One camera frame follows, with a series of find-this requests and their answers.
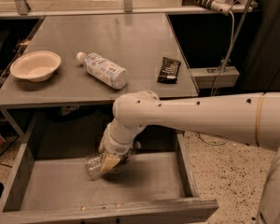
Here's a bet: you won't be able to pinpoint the clear water bottle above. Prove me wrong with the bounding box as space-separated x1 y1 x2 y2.
82 140 141 181

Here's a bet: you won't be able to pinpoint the white power strip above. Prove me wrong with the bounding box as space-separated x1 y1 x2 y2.
190 0 231 16

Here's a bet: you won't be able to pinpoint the white labelled bottle on counter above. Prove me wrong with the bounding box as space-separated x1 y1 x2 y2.
77 52 128 90

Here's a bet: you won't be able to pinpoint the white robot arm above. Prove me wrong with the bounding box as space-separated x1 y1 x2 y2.
99 91 280 224

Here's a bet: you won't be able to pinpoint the grey open top drawer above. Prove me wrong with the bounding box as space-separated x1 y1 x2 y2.
0 108 218 224

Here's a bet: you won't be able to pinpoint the black snack bar wrapper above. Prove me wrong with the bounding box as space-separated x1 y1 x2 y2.
157 57 181 84

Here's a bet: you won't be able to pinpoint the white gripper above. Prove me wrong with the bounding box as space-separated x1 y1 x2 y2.
98 124 137 172

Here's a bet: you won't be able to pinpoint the white power cable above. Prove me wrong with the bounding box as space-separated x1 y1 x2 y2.
195 10 237 147

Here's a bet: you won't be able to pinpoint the white paper bowl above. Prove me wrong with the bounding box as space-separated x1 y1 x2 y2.
10 51 62 82

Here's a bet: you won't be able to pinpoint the grey metal beam bracket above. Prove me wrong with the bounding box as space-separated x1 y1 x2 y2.
190 66 239 89

